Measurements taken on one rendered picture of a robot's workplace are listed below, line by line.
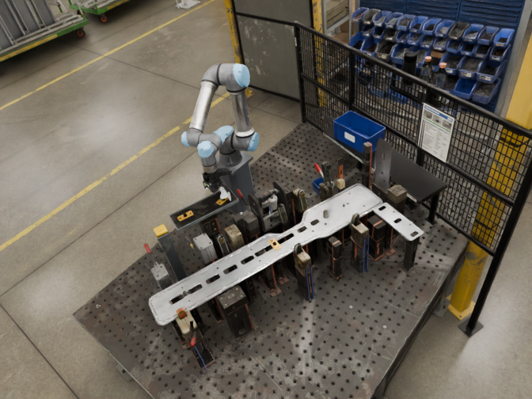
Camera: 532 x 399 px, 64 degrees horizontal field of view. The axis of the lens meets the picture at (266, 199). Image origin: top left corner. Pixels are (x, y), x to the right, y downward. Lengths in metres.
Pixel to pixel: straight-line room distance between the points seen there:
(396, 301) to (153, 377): 1.32
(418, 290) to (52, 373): 2.55
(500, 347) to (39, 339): 3.27
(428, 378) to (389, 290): 0.77
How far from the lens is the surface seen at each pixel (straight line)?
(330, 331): 2.32
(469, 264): 2.90
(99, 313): 2.72
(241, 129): 2.47
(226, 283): 2.17
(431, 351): 3.11
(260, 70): 5.20
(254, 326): 2.36
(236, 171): 2.62
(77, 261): 4.13
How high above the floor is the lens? 2.73
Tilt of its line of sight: 43 degrees down
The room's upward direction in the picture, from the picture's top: 10 degrees counter-clockwise
